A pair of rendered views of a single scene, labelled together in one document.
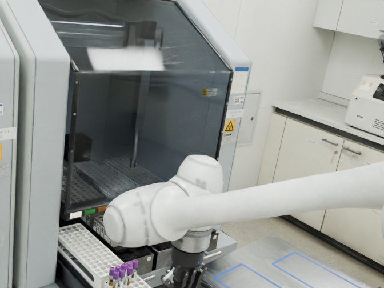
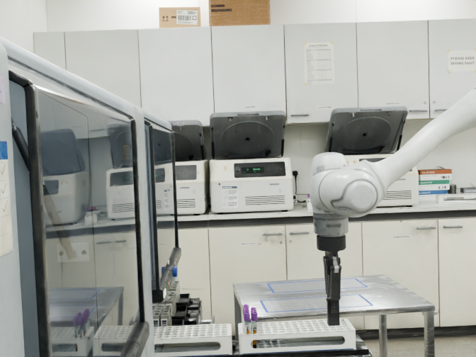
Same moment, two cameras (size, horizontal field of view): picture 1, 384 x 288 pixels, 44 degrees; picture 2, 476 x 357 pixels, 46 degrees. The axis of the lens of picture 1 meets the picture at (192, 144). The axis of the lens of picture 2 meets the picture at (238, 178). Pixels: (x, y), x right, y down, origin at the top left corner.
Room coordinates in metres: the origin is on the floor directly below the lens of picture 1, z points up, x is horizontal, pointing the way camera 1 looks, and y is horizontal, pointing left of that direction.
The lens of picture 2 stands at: (0.13, 1.20, 1.33)
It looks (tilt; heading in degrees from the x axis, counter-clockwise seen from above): 3 degrees down; 313
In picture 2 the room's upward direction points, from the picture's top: 2 degrees counter-clockwise
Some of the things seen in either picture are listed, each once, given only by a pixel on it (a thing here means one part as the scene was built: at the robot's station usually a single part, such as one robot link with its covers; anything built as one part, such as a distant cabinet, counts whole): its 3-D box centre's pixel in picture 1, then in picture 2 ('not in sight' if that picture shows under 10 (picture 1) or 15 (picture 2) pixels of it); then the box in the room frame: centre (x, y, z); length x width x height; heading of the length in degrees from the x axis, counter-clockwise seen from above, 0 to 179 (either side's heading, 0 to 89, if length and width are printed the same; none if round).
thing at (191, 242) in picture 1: (191, 234); (330, 224); (0.95, -0.03, 1.13); 0.09 x 0.09 x 0.06
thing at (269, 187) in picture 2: not in sight; (248, 161); (2.83, -1.83, 1.24); 0.62 x 0.56 x 0.69; 135
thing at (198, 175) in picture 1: (194, 191); (331, 182); (0.94, -0.02, 1.24); 0.13 x 0.11 x 0.16; 140
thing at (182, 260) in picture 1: (186, 262); (331, 252); (0.95, -0.03, 1.06); 0.08 x 0.07 x 0.09; 134
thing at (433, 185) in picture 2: not in sight; (431, 184); (1.95, -2.89, 1.01); 0.23 x 0.12 x 0.08; 43
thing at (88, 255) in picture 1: (88, 256); (174, 343); (1.25, 0.26, 0.83); 0.30 x 0.10 x 0.06; 44
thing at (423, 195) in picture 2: not in sight; (428, 194); (1.97, -2.88, 0.94); 0.23 x 0.13 x 0.07; 49
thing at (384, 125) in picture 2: not in sight; (367, 156); (2.22, -2.43, 1.25); 0.62 x 0.56 x 0.69; 134
